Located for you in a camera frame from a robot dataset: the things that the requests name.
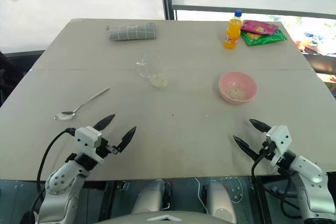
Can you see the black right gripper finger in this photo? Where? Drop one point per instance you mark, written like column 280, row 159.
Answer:
column 260, row 125
column 244, row 145

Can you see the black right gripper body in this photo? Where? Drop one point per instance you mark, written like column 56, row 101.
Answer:
column 267, row 150

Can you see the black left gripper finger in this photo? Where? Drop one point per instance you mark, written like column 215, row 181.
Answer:
column 127, row 138
column 104, row 122

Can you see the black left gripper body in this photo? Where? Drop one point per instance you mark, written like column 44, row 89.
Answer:
column 103, row 148

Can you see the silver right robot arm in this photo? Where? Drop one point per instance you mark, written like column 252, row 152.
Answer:
column 312, row 182

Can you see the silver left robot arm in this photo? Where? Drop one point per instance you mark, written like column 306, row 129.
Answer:
column 64, row 179

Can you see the pink bowl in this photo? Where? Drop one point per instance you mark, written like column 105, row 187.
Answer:
column 238, row 87

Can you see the clear glass cup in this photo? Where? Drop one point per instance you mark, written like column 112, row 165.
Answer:
column 152, row 69

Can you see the silver metal spoon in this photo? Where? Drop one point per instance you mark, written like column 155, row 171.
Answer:
column 78, row 104

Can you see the silver right robot leg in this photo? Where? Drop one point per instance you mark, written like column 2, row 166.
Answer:
column 220, row 197

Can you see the silver robot leg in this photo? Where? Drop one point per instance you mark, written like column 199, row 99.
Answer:
column 220, row 197
column 149, row 197

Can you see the silver left robot leg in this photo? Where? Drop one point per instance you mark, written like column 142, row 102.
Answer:
column 149, row 197

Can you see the grey robot torso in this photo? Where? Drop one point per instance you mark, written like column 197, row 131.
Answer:
column 162, row 217

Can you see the green snack bag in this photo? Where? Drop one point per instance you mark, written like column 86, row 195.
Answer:
column 262, row 37

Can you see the grey checked folded cloth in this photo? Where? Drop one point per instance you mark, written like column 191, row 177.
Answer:
column 132, row 32

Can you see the orange soda bottle blue cap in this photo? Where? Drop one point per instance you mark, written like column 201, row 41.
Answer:
column 232, row 33

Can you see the magenta snack bag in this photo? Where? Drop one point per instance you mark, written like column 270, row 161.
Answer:
column 258, row 27

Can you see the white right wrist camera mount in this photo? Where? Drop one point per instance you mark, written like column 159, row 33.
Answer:
column 280, row 140

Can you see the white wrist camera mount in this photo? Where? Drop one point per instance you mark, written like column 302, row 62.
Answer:
column 88, row 140
column 280, row 140

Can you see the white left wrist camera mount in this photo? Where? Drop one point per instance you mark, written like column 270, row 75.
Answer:
column 88, row 140

